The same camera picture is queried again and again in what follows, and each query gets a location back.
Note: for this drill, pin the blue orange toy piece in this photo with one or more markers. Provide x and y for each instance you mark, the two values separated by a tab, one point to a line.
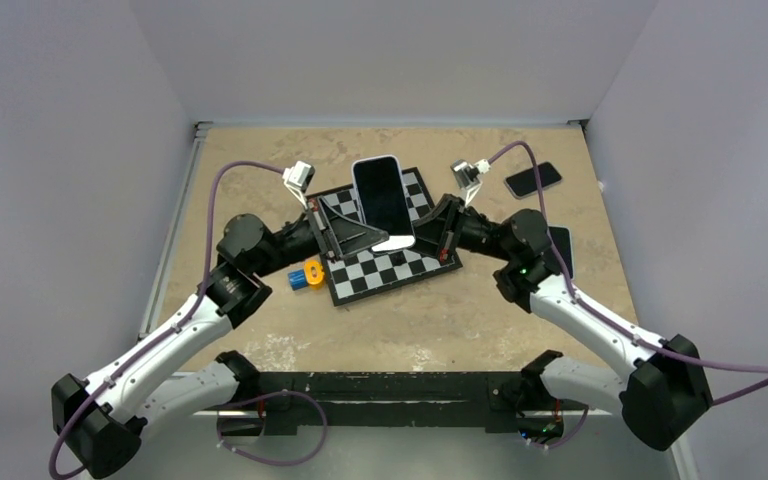
311	275

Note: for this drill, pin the phone in light blue case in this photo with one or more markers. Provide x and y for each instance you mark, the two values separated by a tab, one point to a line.
562	240

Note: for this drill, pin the black phone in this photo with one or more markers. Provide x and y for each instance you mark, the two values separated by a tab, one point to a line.
524	183

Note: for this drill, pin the black metal base frame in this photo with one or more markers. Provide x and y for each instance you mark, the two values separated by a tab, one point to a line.
493	402

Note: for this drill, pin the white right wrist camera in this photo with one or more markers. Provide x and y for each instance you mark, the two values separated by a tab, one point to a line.
468	177

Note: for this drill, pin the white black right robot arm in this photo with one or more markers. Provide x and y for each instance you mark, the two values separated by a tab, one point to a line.
656	385

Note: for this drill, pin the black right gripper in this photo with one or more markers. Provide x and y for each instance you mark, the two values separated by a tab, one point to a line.
436	234

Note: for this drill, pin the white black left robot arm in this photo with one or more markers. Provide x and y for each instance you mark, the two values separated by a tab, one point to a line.
104	418

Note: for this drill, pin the black chess pawn lower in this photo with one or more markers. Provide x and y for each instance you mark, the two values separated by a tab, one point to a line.
398	258

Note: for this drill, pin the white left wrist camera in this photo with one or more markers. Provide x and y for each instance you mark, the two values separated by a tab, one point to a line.
297	179

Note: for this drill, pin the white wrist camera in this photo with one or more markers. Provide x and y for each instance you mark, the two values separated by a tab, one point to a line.
297	179
468	177

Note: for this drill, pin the black white chessboard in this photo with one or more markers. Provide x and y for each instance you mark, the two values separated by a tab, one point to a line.
367	273

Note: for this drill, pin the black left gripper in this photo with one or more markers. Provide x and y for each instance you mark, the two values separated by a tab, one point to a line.
343	236

